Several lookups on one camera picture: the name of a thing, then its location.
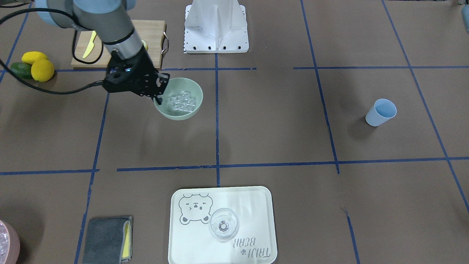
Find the clear wine glass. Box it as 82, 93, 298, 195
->
210, 208, 240, 243

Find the pink bowl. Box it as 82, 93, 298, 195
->
0, 220, 21, 264

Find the light blue plastic cup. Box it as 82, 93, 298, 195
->
365, 98, 397, 127

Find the yellow sponge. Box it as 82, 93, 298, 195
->
122, 221, 131, 262

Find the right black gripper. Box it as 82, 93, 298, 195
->
102, 47, 170, 105

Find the green ceramic bowl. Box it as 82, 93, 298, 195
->
153, 77, 204, 121

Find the black braided cable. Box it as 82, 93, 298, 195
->
0, 8, 110, 95

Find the green avocado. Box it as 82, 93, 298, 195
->
10, 62, 33, 80

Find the yellow lemon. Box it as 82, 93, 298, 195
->
31, 59, 55, 82

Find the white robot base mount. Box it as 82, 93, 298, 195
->
183, 0, 250, 54

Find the yellow mango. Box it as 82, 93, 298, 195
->
21, 51, 48, 65

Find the wooden cutting board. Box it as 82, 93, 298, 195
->
71, 20, 169, 69

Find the lemon half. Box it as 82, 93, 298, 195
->
141, 40, 148, 51

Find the cream bear tray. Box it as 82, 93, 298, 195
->
168, 186, 278, 264

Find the yellow plastic knife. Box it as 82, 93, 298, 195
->
82, 31, 97, 59

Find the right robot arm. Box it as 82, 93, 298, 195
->
34, 0, 170, 104

